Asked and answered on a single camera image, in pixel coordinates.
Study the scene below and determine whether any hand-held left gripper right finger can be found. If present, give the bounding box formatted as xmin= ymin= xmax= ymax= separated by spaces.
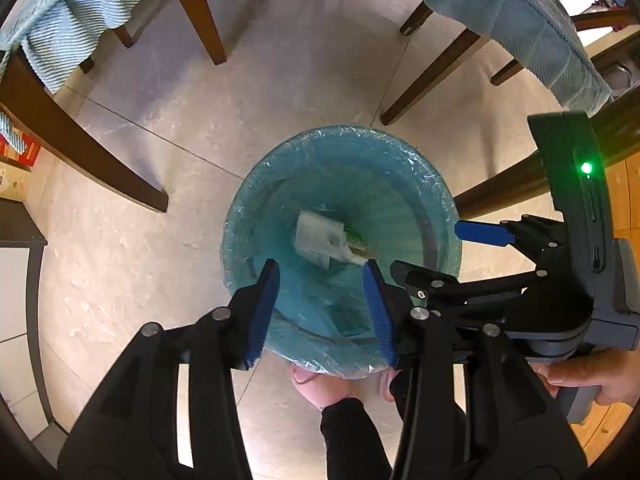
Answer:
xmin=362 ymin=259 xmax=588 ymax=480

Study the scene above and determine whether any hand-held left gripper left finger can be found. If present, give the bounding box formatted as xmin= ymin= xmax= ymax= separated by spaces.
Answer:
xmin=57 ymin=258 xmax=281 ymax=480

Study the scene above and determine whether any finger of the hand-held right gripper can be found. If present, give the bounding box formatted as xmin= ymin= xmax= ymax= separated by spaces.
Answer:
xmin=390 ymin=260 xmax=551 ymax=333
xmin=454 ymin=214 xmax=568 ymax=281

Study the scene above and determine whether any white drink carton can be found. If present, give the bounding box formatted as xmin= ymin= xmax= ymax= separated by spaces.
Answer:
xmin=295 ymin=211 xmax=375 ymax=271

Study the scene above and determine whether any trash bin with blue bag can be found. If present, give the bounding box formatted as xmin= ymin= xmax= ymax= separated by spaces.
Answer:
xmin=220 ymin=125 xmax=462 ymax=378

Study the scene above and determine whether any person's right hand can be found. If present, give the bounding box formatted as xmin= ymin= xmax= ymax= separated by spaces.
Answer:
xmin=532 ymin=347 xmax=640 ymax=406

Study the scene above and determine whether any person's pink slipper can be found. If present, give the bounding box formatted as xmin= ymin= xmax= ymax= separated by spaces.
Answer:
xmin=290 ymin=362 xmax=362 ymax=412
xmin=379 ymin=367 xmax=401 ymax=404

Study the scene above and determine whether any brown cardboard box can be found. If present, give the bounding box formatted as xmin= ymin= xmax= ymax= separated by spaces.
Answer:
xmin=0 ymin=160 xmax=31 ymax=202

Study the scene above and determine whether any red cardboard box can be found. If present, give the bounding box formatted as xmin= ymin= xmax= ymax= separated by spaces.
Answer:
xmin=0 ymin=132 xmax=42 ymax=168

